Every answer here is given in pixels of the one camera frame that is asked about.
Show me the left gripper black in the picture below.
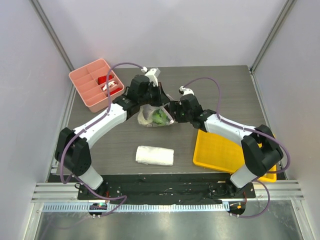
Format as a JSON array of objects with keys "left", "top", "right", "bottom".
[{"left": 139, "top": 82, "right": 171, "bottom": 107}]

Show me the green polka dot toy food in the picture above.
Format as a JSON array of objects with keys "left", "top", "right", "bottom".
[{"left": 151, "top": 109, "right": 170, "bottom": 126}]

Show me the clear zip top bag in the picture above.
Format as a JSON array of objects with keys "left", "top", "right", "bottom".
[{"left": 137, "top": 104, "right": 175, "bottom": 127}]

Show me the white toy fish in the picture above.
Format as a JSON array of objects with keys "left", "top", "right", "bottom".
[{"left": 137, "top": 110, "right": 152, "bottom": 126}]

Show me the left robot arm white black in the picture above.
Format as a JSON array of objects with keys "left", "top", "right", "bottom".
[{"left": 54, "top": 75, "right": 170, "bottom": 200}]

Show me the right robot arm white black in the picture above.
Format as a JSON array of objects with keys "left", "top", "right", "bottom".
[{"left": 169, "top": 94, "right": 284, "bottom": 198}]

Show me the white rolled towel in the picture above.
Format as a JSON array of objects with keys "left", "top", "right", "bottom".
[{"left": 135, "top": 145, "right": 175, "bottom": 166}]

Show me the yellow plastic tray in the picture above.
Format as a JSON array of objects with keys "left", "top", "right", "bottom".
[{"left": 193, "top": 129, "right": 280, "bottom": 183}]

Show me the red santa toy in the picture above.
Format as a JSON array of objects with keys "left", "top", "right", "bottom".
[{"left": 97, "top": 75, "right": 123, "bottom": 96}]

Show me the pink divided organizer box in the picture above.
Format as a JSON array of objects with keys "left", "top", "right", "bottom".
[{"left": 69, "top": 58, "right": 125, "bottom": 113}]

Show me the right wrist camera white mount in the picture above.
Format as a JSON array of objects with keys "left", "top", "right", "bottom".
[{"left": 178, "top": 86, "right": 194, "bottom": 96}]

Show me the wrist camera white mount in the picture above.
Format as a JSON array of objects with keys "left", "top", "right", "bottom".
[
  {"left": 141, "top": 66, "right": 161, "bottom": 87},
  {"left": 178, "top": 86, "right": 194, "bottom": 96}
]

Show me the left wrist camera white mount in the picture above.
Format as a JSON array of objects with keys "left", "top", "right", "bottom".
[{"left": 141, "top": 66, "right": 161, "bottom": 87}]

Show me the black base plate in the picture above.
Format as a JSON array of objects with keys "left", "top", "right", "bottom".
[{"left": 77, "top": 173, "right": 257, "bottom": 205}]

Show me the aluminium frame rail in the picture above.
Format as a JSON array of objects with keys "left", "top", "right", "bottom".
[{"left": 31, "top": 181, "right": 306, "bottom": 203}]

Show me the white slotted cable duct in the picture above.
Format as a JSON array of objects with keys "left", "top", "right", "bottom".
[{"left": 42, "top": 201, "right": 230, "bottom": 213}]

